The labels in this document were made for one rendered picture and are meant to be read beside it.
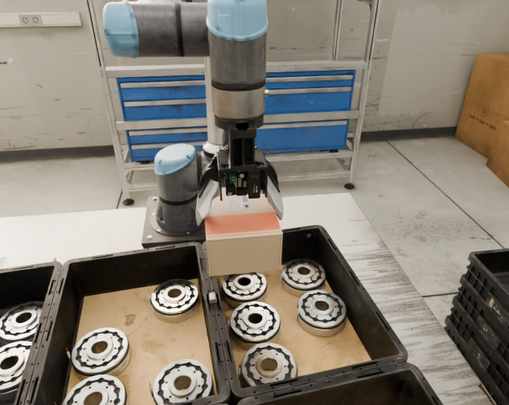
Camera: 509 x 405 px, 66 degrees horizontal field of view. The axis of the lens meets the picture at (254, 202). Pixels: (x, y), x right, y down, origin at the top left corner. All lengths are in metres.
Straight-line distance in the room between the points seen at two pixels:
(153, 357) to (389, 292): 0.66
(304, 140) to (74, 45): 1.92
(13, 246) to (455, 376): 1.31
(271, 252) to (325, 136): 2.25
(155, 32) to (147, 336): 0.58
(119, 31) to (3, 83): 3.18
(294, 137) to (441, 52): 1.76
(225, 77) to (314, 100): 2.22
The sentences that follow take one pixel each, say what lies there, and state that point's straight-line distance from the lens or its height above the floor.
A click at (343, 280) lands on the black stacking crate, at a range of 0.88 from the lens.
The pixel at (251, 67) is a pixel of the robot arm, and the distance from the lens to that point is 0.52.
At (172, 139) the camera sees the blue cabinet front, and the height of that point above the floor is 0.47.
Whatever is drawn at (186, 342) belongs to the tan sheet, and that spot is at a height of 0.83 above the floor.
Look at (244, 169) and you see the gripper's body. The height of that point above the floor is 1.23.
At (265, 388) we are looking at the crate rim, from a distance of 0.66.
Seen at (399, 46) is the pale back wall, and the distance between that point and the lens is 3.83.
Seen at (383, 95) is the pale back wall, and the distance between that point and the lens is 3.89.
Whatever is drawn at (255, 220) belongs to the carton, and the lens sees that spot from 0.65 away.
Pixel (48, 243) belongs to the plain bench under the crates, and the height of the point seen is 0.70.
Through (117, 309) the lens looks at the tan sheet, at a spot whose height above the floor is 0.83.
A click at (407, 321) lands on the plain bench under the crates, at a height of 0.70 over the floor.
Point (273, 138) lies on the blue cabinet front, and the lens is 2.76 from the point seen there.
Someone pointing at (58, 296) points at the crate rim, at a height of 0.93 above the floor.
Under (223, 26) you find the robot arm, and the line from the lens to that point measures 0.52.
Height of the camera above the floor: 1.48
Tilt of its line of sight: 32 degrees down
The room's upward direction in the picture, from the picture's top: straight up
